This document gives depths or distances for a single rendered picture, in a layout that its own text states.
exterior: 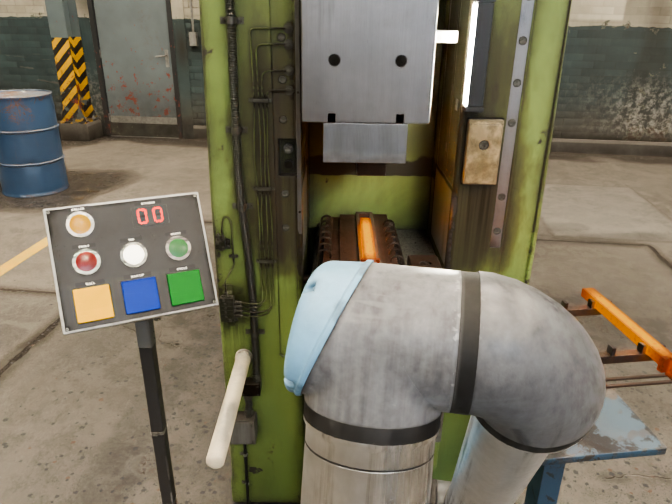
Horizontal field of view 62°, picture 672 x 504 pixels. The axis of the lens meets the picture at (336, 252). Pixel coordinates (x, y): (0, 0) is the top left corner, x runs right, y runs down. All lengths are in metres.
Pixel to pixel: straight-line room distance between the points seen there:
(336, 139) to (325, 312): 0.96
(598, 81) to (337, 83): 6.42
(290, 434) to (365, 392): 1.54
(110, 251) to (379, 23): 0.78
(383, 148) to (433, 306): 0.97
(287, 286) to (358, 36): 0.73
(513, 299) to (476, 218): 1.18
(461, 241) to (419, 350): 1.22
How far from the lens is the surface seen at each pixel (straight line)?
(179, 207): 1.39
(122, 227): 1.38
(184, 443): 2.47
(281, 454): 2.03
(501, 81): 1.54
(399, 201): 1.92
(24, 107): 5.67
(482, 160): 1.54
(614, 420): 1.66
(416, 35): 1.34
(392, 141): 1.37
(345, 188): 1.89
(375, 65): 1.34
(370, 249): 1.52
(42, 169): 5.79
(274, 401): 1.88
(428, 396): 0.44
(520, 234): 1.67
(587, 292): 1.64
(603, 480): 2.49
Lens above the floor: 1.61
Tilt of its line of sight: 23 degrees down
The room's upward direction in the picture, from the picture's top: 1 degrees clockwise
